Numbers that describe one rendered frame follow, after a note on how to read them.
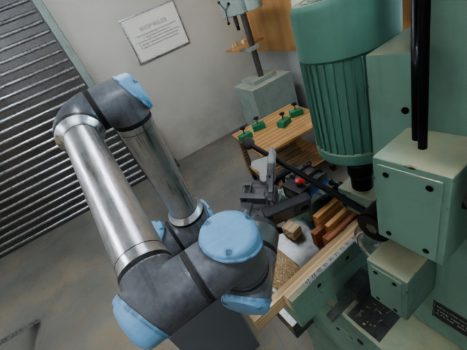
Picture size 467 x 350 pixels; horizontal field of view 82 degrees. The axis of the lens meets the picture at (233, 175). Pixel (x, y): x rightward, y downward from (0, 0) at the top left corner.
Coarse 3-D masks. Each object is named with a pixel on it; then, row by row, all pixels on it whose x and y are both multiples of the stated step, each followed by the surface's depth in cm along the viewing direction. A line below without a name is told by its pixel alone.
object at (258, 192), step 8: (248, 184) 65; (256, 184) 66; (240, 192) 64; (248, 192) 64; (256, 192) 64; (264, 192) 64; (240, 200) 63; (248, 200) 63; (256, 200) 62; (264, 200) 61; (272, 200) 61; (240, 208) 62; (248, 208) 62; (256, 208) 62; (264, 208) 61; (256, 216) 58; (272, 224) 58
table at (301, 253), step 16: (304, 224) 82; (288, 240) 79; (304, 240) 77; (288, 256) 75; (304, 256) 73; (352, 272) 70; (272, 288) 69; (336, 288) 68; (320, 304) 66; (304, 320) 64
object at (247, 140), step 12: (252, 144) 72; (276, 156) 66; (288, 168) 63; (312, 180) 58; (336, 192) 54; (348, 204) 52; (360, 204) 51; (372, 204) 48; (360, 216) 48; (372, 216) 46; (372, 228) 47; (384, 240) 47
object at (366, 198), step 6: (348, 180) 71; (342, 186) 70; (348, 186) 70; (342, 192) 70; (348, 192) 68; (354, 192) 67; (360, 192) 66; (366, 192) 66; (372, 192) 65; (354, 198) 67; (360, 198) 66; (366, 198) 64; (372, 198) 64; (342, 204) 73; (366, 204) 65; (354, 210) 70
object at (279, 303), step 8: (344, 232) 70; (336, 240) 69; (328, 248) 68; (320, 256) 67; (312, 264) 66; (288, 280) 65; (296, 280) 64; (280, 288) 64; (272, 296) 63; (280, 296) 62; (272, 304) 61; (280, 304) 63; (272, 312) 62; (256, 320) 60; (264, 320) 61
